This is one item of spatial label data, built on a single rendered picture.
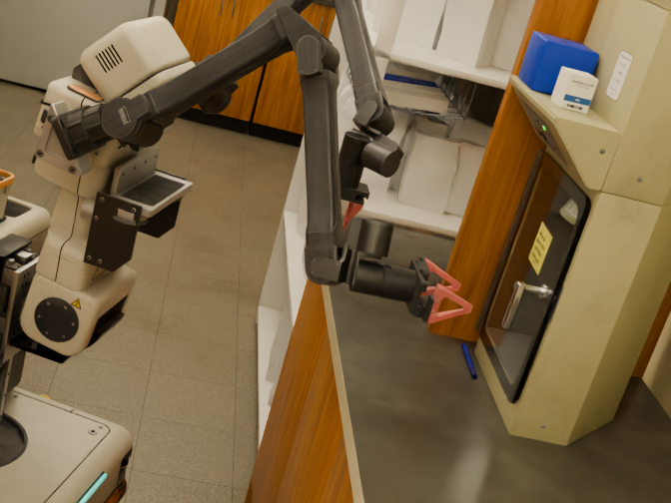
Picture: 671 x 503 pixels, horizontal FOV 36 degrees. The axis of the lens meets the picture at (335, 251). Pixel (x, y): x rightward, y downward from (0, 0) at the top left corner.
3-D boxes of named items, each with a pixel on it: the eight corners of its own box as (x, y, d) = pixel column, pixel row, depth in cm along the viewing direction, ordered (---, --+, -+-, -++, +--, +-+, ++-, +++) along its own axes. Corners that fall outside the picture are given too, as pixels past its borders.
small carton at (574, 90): (575, 106, 180) (587, 73, 177) (586, 114, 175) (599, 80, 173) (549, 100, 178) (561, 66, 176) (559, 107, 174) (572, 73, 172)
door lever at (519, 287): (529, 335, 183) (526, 329, 186) (547, 287, 180) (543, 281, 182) (501, 329, 182) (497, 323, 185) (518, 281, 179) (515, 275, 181)
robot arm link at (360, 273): (340, 288, 181) (346, 290, 175) (348, 250, 181) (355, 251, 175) (378, 296, 182) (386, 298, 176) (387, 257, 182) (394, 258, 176)
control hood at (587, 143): (548, 138, 199) (566, 88, 196) (601, 192, 169) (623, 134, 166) (492, 124, 198) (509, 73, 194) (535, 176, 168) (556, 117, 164)
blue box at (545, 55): (567, 91, 193) (583, 43, 190) (582, 104, 184) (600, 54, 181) (516, 77, 192) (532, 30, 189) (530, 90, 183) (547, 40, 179)
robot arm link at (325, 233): (313, 53, 191) (291, 37, 181) (342, 49, 189) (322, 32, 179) (323, 287, 187) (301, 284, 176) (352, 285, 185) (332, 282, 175)
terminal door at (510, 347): (480, 331, 213) (545, 149, 199) (514, 408, 185) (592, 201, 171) (476, 331, 213) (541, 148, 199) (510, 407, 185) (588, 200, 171)
